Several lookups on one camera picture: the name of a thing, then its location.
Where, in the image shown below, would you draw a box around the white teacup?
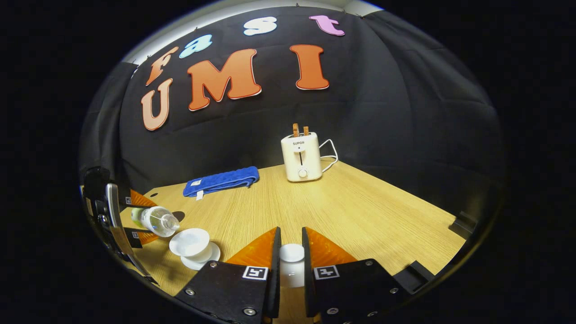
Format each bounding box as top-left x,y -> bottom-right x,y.
169,228 -> 210,258

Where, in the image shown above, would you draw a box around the blue folded towel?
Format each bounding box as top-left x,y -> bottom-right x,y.
183,166 -> 260,200

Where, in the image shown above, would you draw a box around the black backdrop cloth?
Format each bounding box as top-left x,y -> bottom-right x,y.
79,5 -> 504,225

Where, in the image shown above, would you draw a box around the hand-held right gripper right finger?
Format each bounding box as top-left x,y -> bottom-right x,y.
301,227 -> 412,324

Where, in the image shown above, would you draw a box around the black table edge bracket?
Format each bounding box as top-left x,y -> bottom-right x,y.
391,260 -> 435,295
449,211 -> 477,239

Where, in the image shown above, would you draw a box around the white saucer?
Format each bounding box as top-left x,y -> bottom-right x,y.
181,242 -> 221,271

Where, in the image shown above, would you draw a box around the white toaster power cable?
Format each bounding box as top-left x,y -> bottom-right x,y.
319,139 -> 339,173

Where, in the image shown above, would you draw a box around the white toaster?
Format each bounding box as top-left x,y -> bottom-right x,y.
281,131 -> 323,182

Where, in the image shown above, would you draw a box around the white green label water bottle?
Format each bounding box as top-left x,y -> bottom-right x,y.
131,206 -> 180,238

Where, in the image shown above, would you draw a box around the white teacup lid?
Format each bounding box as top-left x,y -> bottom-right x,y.
279,243 -> 306,288

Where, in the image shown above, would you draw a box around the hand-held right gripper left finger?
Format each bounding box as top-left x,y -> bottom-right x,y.
175,227 -> 282,324

